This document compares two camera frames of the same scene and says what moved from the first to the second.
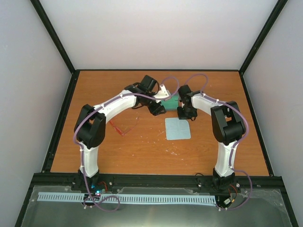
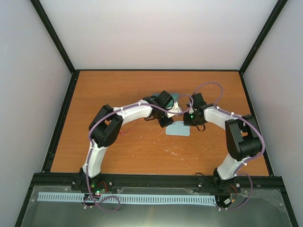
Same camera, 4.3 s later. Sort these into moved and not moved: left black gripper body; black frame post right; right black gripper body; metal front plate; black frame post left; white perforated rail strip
Moved: right black gripper body; left black gripper body
Not moved: black frame post right; black frame post left; metal front plate; white perforated rail strip
